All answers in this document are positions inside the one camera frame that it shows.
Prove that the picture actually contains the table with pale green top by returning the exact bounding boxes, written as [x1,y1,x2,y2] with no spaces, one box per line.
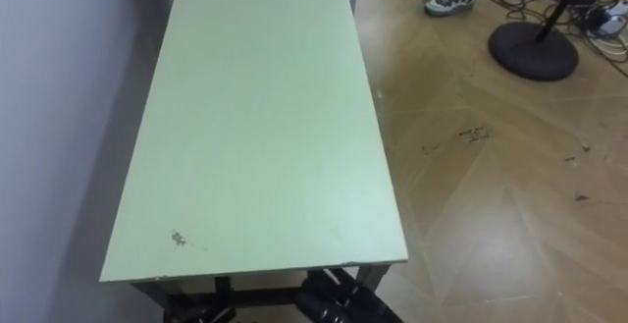
[99,0,410,323]

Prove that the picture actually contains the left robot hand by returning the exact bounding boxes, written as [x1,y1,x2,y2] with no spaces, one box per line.
[164,304,237,323]

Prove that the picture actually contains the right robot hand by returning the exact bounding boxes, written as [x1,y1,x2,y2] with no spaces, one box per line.
[293,267,406,323]

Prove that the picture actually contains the black stand with round base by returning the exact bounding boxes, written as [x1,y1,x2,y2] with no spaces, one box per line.
[487,0,598,83]

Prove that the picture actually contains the white cable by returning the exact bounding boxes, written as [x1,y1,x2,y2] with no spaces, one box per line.
[587,32,628,65]

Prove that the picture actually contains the coiled black cable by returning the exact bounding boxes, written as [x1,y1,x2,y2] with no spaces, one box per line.
[476,0,546,24]

